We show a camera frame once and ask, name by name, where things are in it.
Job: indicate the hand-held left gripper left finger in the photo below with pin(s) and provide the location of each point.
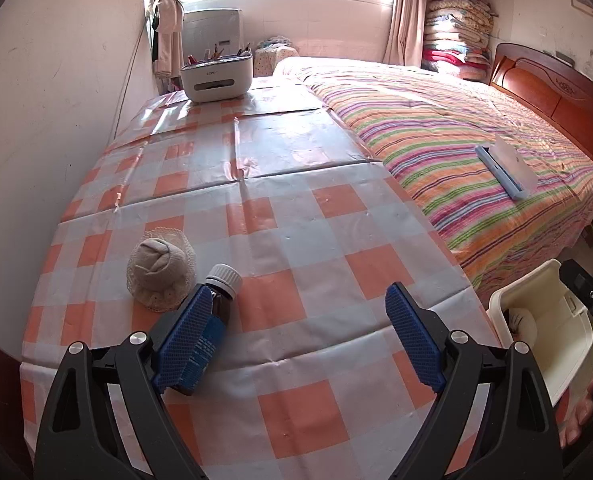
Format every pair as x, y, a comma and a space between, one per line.
181, 340

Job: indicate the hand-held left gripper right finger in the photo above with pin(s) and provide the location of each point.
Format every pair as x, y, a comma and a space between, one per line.
416, 340

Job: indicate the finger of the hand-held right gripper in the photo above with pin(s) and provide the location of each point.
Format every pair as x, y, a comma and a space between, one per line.
576, 277

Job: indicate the brown bottle with white cap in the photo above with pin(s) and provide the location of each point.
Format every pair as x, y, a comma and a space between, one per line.
222, 305

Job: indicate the cream plastic bin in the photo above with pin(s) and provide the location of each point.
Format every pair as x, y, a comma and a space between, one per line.
556, 340

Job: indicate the person's right hand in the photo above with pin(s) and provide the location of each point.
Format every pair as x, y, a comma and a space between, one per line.
581, 420

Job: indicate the beige knit lace hat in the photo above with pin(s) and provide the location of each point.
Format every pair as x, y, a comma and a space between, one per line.
156, 265

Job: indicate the blue white plastic case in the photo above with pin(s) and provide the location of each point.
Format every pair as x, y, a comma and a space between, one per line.
501, 170

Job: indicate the orange checked tablecloth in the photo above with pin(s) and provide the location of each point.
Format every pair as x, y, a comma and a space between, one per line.
301, 210

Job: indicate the wooden headboard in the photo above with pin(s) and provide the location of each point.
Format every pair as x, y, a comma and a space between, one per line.
551, 95

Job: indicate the bed with striped sheet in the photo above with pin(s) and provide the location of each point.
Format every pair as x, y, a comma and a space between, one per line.
451, 135

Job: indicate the white desk organizer box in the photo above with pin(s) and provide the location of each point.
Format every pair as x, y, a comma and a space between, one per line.
216, 82

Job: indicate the stack of folded quilts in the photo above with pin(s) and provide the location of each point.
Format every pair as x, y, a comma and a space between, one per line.
456, 35

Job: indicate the polka dot fabric bundle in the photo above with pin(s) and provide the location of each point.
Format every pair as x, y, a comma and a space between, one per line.
276, 57

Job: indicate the beige curtain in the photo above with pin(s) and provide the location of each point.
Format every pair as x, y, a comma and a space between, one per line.
166, 20
401, 25

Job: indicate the white appliance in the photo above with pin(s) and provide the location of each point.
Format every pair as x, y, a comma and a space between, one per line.
211, 30

